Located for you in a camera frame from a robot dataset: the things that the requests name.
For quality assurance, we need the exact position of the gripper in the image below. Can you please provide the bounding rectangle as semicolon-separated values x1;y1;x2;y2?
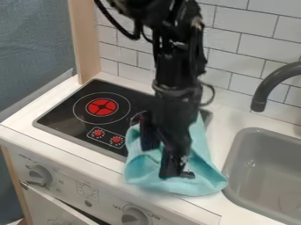
130;86;204;180

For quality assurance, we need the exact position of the teal cloth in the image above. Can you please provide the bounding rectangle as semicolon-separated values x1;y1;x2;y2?
123;112;230;197

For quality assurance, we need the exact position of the toy stove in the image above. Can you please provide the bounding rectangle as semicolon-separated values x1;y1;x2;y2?
32;78;216;163

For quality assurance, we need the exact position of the toy sink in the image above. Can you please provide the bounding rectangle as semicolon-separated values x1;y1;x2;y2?
219;127;301;225

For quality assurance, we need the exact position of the tap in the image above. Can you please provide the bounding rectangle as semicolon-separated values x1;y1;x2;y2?
249;61;301;113

